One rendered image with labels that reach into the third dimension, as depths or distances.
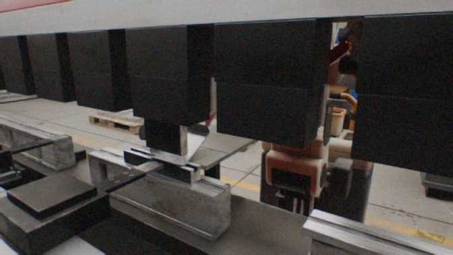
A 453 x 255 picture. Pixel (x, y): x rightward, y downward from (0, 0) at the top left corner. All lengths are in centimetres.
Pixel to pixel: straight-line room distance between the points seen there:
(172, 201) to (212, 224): 10
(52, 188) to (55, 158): 49
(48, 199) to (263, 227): 39
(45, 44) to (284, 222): 70
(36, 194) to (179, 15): 33
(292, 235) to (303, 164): 58
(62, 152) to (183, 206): 49
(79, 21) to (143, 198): 40
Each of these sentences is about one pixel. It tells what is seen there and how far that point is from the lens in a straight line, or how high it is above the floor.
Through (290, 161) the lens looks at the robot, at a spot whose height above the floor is 79.
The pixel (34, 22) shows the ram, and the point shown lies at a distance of 87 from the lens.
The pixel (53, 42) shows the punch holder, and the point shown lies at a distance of 80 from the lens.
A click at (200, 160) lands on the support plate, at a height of 100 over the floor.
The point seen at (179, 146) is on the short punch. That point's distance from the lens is 56.
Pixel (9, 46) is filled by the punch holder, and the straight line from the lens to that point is 103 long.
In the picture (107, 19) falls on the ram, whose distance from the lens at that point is 62.
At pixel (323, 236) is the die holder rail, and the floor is 97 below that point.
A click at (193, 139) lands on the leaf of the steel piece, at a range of 63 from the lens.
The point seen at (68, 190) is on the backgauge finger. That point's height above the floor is 103.
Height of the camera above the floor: 123
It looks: 16 degrees down
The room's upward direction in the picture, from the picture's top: straight up
